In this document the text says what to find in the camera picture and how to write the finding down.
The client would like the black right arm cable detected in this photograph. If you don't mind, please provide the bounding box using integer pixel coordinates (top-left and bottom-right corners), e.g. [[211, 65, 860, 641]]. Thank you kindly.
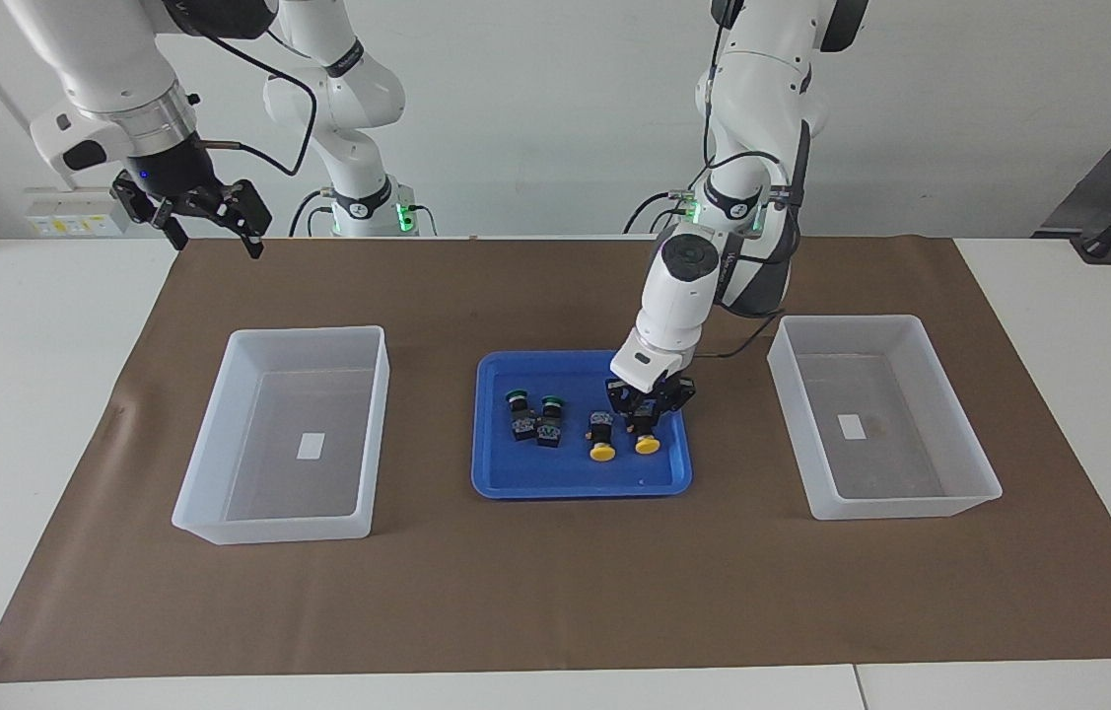
[[185, 15, 319, 178]]

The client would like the green push button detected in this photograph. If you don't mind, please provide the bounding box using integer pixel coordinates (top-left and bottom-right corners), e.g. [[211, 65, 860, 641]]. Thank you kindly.
[[535, 395, 566, 449], [505, 390, 537, 443]]

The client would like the blue plastic tray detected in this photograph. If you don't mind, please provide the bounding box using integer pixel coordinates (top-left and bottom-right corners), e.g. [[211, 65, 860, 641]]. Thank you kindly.
[[471, 350, 693, 500]]

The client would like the brown paper mat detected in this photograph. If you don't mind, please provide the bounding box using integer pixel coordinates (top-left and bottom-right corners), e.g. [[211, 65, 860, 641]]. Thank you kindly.
[[0, 235, 1111, 683]]

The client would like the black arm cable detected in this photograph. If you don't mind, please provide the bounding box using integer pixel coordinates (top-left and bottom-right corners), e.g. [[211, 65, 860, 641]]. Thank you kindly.
[[185, 15, 319, 178], [693, 0, 807, 360]]

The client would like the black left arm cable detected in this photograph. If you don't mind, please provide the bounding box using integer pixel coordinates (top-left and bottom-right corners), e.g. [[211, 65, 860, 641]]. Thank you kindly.
[[693, 0, 807, 360]]

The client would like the black base cable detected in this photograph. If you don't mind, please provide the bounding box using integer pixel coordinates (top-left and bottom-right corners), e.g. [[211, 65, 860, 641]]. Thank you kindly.
[[288, 189, 337, 238], [623, 187, 692, 236]]

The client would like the translucent white plastic box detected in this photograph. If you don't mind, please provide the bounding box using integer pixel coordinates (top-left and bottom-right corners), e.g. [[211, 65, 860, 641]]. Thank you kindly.
[[767, 315, 1003, 521], [171, 325, 390, 545]]

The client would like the white wall socket strip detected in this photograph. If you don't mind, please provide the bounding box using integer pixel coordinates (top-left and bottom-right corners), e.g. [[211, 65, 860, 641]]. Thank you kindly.
[[23, 187, 133, 238]]

